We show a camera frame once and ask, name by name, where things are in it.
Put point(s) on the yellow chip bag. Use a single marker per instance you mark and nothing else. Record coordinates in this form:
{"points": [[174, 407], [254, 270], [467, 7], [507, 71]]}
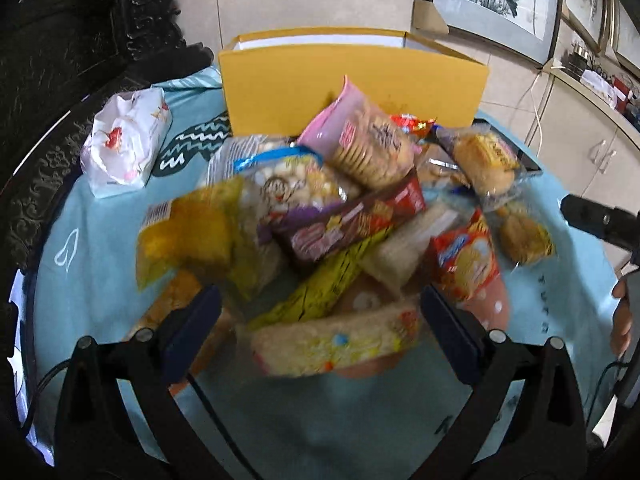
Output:
{"points": [[192, 240]]}

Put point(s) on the white snack bag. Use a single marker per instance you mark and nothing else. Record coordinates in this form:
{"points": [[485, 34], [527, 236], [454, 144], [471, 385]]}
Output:
{"points": [[125, 142]]}

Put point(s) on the bread packet yellow label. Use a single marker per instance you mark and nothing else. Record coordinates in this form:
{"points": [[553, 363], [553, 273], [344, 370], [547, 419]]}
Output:
{"points": [[482, 160]]}

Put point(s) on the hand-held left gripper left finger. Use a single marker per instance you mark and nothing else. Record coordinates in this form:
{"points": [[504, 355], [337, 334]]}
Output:
{"points": [[192, 332]]}

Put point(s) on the dark carved wooden furniture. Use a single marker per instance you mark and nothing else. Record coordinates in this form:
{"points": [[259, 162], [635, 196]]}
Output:
{"points": [[75, 25]]}

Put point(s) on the long yellow snack packet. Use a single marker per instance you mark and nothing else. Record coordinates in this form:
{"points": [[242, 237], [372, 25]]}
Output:
{"points": [[325, 290]]}

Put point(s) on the rice cracker bar packet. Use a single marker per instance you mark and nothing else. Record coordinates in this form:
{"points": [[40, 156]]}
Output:
{"points": [[330, 345]]}

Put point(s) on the white cabinet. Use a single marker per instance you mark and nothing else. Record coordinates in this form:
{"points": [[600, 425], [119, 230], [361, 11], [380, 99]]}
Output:
{"points": [[580, 125]]}

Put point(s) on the light blue tablecloth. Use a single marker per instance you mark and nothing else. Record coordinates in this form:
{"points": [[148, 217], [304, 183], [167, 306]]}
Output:
{"points": [[320, 425]]}

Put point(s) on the small cake packet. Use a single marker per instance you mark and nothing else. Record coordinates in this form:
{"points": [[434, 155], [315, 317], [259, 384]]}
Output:
{"points": [[525, 237]]}

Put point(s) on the clear marshmallow bag blue label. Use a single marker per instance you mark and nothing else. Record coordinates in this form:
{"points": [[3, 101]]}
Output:
{"points": [[295, 185]]}

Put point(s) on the pink cracker packet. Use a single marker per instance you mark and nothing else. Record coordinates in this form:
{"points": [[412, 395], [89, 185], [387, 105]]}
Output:
{"points": [[367, 145]]}

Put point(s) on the person's right hand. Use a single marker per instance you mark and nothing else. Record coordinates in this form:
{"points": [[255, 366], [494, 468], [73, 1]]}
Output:
{"points": [[622, 317]]}

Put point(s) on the white sandwich packet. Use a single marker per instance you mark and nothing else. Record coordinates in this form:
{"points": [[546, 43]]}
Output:
{"points": [[405, 255]]}

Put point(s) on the small red candy wrapper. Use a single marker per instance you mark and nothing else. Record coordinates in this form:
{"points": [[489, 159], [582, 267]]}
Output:
{"points": [[411, 122]]}

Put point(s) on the red brown biscuit box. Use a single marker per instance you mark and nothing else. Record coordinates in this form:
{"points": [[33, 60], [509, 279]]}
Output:
{"points": [[345, 225]]}

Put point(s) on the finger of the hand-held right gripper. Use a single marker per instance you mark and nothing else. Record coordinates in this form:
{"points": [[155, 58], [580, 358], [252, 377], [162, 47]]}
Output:
{"points": [[597, 220]]}

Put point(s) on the yellow cardboard box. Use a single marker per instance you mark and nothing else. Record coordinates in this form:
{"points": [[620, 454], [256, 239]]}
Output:
{"points": [[350, 90]]}

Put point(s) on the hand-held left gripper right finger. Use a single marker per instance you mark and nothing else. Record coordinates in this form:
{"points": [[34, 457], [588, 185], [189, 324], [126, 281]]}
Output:
{"points": [[450, 330]]}

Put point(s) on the red orange snack packet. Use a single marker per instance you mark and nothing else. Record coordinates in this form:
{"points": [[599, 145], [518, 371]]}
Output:
{"points": [[467, 260]]}

